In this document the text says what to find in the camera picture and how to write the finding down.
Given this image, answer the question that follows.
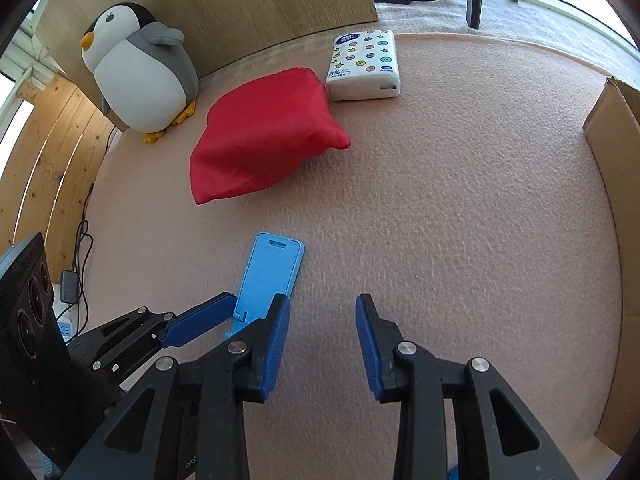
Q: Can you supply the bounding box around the cardboard box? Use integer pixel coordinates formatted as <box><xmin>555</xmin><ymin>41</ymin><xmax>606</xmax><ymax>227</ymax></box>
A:
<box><xmin>582</xmin><ymin>76</ymin><xmax>640</xmax><ymax>461</ymax></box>

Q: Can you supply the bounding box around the white window frame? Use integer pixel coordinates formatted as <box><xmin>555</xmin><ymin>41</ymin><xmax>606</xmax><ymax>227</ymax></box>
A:
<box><xmin>0</xmin><ymin>0</ymin><xmax>640</xmax><ymax>111</ymax></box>

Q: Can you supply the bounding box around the white checked cloth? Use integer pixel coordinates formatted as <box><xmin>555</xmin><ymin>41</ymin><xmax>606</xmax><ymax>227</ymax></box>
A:
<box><xmin>372</xmin><ymin>0</ymin><xmax>640</xmax><ymax>96</ymax></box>

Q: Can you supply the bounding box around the pine slat panel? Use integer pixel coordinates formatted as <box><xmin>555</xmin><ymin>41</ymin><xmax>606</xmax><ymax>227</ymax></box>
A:
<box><xmin>0</xmin><ymin>75</ymin><xmax>121</xmax><ymax>281</ymax></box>

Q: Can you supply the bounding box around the blue folding phone stand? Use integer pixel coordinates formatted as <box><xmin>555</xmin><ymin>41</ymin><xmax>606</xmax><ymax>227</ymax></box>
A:
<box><xmin>223</xmin><ymin>232</ymin><xmax>306</xmax><ymax>341</ymax></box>

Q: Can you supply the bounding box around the black power adapter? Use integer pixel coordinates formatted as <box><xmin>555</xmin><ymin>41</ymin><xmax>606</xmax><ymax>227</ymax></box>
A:
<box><xmin>60</xmin><ymin>270</ymin><xmax>81</xmax><ymax>305</ymax></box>

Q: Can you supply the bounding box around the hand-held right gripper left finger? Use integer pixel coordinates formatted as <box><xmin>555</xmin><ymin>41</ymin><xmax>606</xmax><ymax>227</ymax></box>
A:
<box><xmin>60</xmin><ymin>294</ymin><xmax>292</xmax><ymax>480</ymax></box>

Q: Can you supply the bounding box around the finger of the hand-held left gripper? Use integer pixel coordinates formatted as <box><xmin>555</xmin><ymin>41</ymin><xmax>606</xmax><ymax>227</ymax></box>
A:
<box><xmin>67</xmin><ymin>292</ymin><xmax>239</xmax><ymax>358</ymax></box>
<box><xmin>87</xmin><ymin>332</ymin><xmax>168</xmax><ymax>392</ymax></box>

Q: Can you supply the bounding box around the white power strip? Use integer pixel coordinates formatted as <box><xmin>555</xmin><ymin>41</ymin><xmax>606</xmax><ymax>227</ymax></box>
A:
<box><xmin>56</xmin><ymin>305</ymin><xmax>77</xmax><ymax>339</ymax></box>

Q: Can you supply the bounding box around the red fabric pouch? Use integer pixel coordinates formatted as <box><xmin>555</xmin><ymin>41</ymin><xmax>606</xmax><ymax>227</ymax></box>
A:
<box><xmin>189</xmin><ymin>66</ymin><xmax>352</xmax><ymax>206</ymax></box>

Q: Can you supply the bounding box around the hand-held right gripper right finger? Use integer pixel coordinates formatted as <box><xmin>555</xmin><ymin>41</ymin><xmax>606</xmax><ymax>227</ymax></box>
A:
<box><xmin>355</xmin><ymin>294</ymin><xmax>581</xmax><ymax>480</ymax></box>

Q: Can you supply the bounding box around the black adapter cable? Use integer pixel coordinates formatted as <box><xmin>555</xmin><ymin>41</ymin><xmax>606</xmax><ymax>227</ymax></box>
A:
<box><xmin>71</xmin><ymin>184</ymin><xmax>97</xmax><ymax>332</ymax></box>

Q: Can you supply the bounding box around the large light wood board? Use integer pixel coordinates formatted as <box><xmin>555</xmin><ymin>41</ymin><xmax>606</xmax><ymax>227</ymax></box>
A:
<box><xmin>34</xmin><ymin>0</ymin><xmax>379</xmax><ymax>133</ymax></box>

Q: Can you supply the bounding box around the grey white penguin plush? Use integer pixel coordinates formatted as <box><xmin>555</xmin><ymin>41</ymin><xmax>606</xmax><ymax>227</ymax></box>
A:
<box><xmin>80</xmin><ymin>2</ymin><xmax>200</xmax><ymax>145</ymax></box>

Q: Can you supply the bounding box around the white dotted tissue pack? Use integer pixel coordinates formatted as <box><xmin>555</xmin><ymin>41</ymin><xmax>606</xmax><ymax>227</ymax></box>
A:
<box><xmin>325</xmin><ymin>29</ymin><xmax>402</xmax><ymax>102</ymax></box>

